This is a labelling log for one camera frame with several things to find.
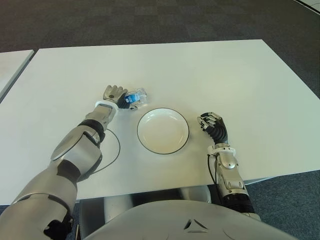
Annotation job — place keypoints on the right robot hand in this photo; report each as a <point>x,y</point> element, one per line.
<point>220,131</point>

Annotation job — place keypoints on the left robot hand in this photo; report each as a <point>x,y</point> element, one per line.
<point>113,92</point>

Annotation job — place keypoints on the white side table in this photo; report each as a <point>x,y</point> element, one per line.
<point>12,65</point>

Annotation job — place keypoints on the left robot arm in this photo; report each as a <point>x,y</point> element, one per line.
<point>75,150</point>

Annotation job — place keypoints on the white plate black rim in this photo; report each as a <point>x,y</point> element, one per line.
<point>162,130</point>

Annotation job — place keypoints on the silver robot torso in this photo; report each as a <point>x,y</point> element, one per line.
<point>175,220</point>

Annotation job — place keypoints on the clear water bottle blue cap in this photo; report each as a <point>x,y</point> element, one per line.
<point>140,96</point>

